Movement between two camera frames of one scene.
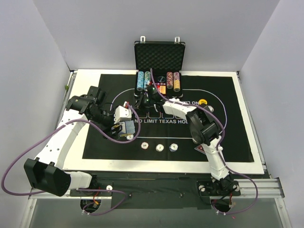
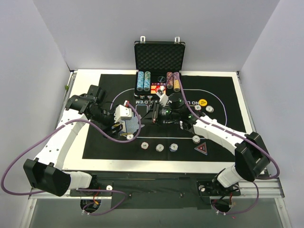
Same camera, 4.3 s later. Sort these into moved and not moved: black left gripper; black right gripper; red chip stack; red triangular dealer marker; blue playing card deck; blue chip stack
Moved: blue playing card deck; black right gripper
Not moved: blue chip stack; red chip stack; red triangular dealer marker; black left gripper
